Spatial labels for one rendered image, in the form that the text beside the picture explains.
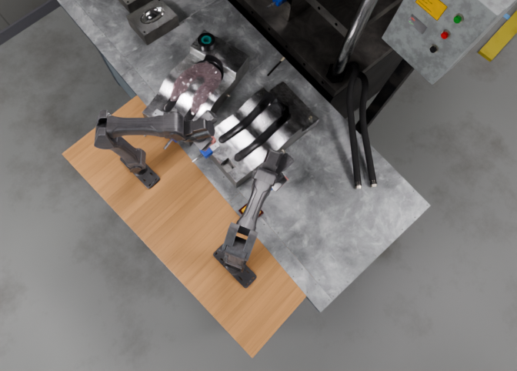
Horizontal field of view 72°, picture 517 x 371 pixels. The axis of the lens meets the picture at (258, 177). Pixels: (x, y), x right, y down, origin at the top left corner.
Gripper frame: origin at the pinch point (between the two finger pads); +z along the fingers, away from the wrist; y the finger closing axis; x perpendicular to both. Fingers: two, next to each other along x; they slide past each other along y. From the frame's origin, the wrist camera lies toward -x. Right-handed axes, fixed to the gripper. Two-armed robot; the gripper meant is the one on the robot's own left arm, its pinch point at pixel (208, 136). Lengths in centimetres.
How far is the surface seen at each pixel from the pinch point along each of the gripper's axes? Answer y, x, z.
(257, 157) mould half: -16.0, -5.1, 17.1
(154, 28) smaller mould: 67, -9, 21
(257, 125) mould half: -4.9, -13.8, 20.7
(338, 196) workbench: -52, -17, 34
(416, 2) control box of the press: -18, -89, 16
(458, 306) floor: -152, -13, 123
